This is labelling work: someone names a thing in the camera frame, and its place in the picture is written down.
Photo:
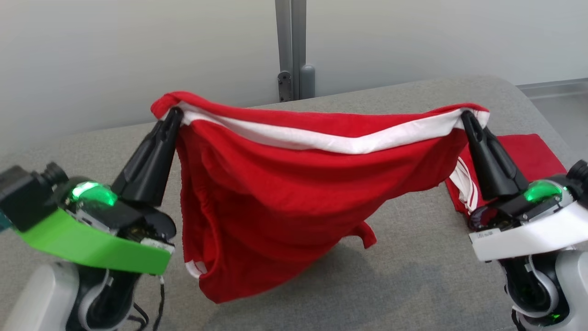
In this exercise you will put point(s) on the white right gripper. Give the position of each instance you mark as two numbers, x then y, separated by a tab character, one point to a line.
528	230

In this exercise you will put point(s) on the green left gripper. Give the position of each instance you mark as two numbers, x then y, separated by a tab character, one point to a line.
92	243

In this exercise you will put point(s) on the red jersey with lettering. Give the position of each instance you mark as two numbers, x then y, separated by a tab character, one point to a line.
528	156

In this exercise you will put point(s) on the red shorts with white band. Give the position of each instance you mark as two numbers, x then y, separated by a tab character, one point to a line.
285	193

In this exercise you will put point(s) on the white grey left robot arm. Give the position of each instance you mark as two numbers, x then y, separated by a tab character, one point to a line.
46	299

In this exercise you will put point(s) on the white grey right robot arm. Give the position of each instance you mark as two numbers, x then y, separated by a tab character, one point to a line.
551	285

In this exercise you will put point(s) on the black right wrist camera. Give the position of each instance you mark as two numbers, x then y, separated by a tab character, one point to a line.
579	181

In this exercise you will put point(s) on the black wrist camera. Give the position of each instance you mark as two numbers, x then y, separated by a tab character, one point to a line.
25	197
579	181

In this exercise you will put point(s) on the grey baseboard rail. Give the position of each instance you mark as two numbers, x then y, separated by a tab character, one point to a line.
556	87

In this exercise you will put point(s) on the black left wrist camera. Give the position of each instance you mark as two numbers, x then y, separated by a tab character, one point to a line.
25	197

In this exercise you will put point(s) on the dark grey hinge bracket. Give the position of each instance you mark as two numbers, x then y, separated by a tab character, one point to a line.
285	86

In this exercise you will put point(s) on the grey cylindrical post cap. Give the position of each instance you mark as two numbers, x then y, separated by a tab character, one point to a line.
307	82

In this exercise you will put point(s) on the grey metal wall post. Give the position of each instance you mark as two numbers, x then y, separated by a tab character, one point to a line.
291	37

